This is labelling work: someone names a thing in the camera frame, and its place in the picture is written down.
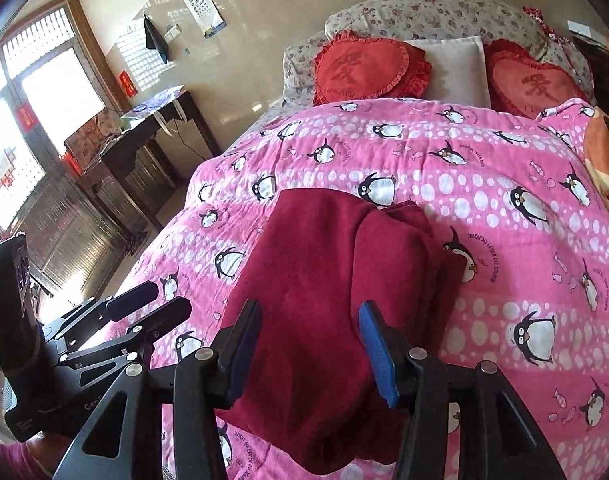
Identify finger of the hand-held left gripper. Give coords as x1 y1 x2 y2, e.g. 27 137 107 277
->
42 281 160 346
59 296 192 386

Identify person's left forearm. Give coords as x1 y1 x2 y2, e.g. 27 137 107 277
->
0 435 55 480

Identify white pillow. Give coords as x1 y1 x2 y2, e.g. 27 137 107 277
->
403 35 491 110

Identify small red heart cushion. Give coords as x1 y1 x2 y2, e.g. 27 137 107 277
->
485 39 588 118

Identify large red heart cushion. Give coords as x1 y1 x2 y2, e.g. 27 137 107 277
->
312 30 433 107

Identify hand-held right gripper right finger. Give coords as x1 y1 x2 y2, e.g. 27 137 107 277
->
359 300 568 480

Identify black cable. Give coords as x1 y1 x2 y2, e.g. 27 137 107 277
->
177 120 220 161

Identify red patterned cloth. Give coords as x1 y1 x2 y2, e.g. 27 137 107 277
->
522 6 555 38

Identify patterned cardboard box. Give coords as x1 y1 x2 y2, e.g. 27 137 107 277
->
64 109 122 161

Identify patterned paper sheet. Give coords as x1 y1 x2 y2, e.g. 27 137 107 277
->
120 86 191 121

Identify maroon fleece garment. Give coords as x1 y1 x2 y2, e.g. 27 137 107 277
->
224 187 468 468

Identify orange cloth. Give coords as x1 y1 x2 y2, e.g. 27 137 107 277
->
583 106 609 201

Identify floral print pillow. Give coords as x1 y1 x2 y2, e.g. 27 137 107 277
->
283 0 594 111

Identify wooden lattice window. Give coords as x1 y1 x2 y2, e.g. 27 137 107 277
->
0 0 110 241

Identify patterned slippers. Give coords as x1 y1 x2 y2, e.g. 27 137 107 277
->
123 232 148 258

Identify eye chart poster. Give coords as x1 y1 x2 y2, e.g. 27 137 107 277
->
176 0 228 40

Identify dark carved wooden headboard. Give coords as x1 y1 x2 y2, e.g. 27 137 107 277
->
567 20 609 111

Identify dark wooden desk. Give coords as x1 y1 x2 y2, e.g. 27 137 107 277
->
77 90 222 233

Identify black hanging cloth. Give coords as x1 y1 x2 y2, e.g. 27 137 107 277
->
143 14 169 65

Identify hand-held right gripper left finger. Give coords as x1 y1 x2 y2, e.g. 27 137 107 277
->
52 299 263 480

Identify pink penguin print blanket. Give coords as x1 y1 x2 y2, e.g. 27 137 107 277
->
102 96 609 480

